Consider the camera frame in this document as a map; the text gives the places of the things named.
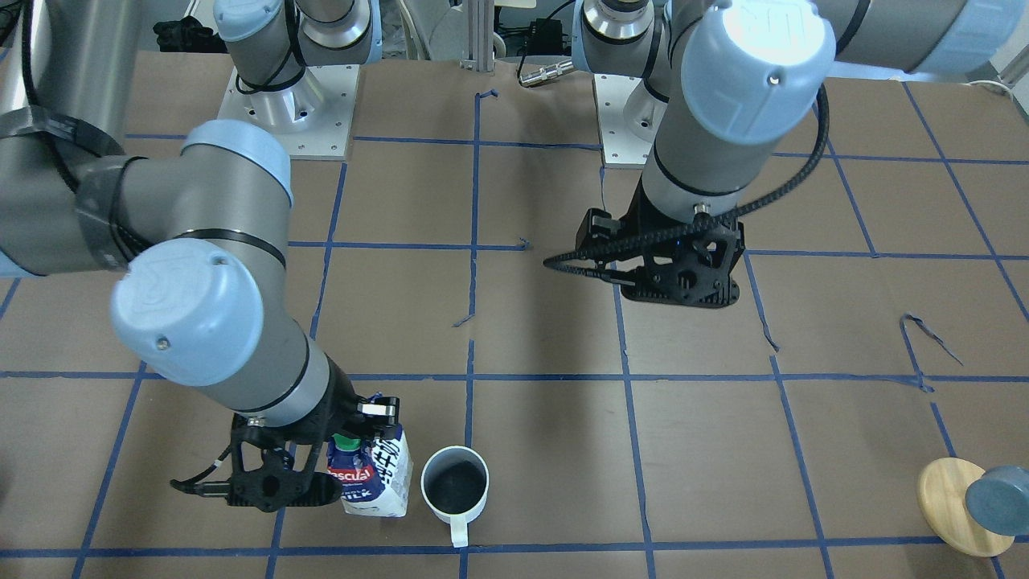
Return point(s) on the blue white milk carton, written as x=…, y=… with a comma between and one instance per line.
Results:
x=374, y=474

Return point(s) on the wooden mug tree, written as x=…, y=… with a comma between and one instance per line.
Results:
x=941, y=491

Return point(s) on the aluminium frame post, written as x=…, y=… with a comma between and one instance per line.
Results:
x=479, y=53

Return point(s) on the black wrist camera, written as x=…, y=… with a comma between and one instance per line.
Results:
x=268, y=467

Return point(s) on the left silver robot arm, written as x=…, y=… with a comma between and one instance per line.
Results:
x=745, y=114

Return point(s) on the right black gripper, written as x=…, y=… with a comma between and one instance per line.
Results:
x=338, y=411

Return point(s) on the blue cup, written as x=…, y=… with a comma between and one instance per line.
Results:
x=998, y=500

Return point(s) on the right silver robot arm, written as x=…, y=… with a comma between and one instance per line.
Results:
x=201, y=238

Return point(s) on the white mug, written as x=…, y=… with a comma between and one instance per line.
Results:
x=455, y=484

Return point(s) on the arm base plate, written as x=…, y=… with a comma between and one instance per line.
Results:
x=311, y=120
x=628, y=118

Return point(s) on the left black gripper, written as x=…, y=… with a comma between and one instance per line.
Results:
x=648, y=222

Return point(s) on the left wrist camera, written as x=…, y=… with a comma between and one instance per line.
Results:
x=693, y=270

